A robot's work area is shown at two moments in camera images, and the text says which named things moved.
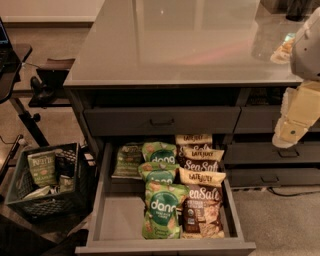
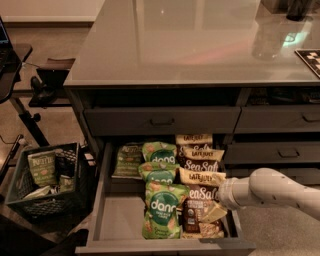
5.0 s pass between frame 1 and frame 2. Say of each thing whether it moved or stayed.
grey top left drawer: stayed
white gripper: moved
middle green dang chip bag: stayed
